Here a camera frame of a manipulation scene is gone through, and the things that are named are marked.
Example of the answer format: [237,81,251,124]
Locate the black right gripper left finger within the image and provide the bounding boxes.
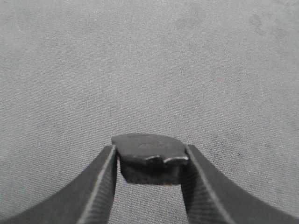
[3,145,117,224]

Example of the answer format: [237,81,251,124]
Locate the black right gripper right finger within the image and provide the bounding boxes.
[181,145,299,224]

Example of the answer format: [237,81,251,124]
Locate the grey brake pad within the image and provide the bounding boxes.
[111,133,189,185]

